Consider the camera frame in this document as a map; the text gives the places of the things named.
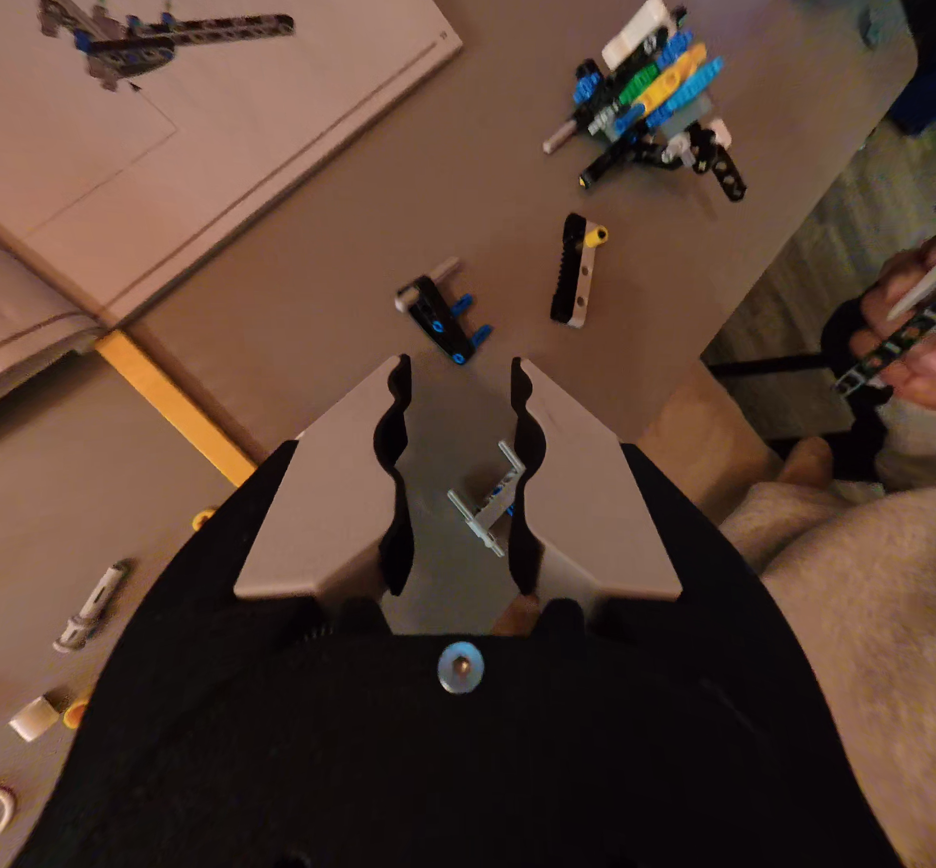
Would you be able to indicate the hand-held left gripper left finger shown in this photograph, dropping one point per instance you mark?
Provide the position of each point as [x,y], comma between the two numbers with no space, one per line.
[322,517]

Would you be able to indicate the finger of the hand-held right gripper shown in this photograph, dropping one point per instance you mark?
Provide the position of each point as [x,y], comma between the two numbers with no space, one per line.
[918,291]

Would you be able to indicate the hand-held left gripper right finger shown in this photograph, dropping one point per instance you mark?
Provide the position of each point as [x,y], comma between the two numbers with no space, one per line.
[592,517]

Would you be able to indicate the long black lego beam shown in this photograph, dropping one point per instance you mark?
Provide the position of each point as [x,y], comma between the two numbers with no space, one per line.
[888,352]

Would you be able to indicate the grey lego piece with axles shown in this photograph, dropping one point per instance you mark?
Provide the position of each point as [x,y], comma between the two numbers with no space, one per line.
[486,506]

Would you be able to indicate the black lego beam blue pins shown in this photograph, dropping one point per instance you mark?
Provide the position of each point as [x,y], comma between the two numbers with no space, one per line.
[431,312]

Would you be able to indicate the grey white lego connector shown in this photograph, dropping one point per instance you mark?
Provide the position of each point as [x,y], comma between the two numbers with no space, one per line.
[91,605]

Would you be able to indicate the colourful lego assembly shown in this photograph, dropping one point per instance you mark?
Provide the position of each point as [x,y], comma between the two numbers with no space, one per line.
[658,89]

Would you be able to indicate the white lego piece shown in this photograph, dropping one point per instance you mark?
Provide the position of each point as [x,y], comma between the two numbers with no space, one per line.
[35,718]

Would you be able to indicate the lego instruction booklet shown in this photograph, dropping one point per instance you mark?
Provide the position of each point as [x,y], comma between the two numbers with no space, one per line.
[292,151]

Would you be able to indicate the person's right hand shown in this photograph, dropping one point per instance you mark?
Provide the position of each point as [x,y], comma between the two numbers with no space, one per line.
[903,275]

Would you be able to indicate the yellow strip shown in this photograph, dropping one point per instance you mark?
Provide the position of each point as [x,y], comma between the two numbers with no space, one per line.
[168,400]

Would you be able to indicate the dark bin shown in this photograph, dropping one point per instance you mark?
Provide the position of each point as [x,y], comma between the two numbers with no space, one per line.
[914,41]

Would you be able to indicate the person's beige hoodie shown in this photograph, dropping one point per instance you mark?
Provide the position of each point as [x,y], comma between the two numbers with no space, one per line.
[841,626]

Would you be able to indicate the paper sheets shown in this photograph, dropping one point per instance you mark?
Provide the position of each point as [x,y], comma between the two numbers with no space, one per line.
[36,341]

